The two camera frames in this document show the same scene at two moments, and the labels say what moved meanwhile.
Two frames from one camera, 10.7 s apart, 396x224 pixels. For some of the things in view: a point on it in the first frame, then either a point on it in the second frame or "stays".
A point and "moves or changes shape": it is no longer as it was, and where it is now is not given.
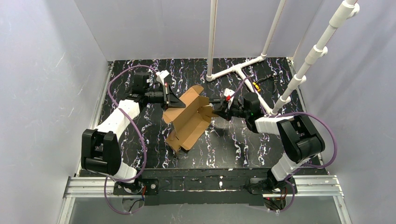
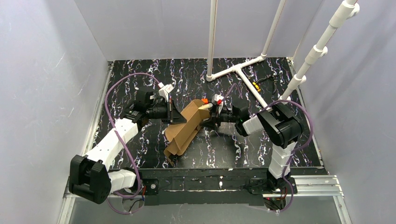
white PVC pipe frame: x=349 y=11 stays
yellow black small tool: x=256 y=86 stays
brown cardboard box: x=188 y=122 moves or changes shape
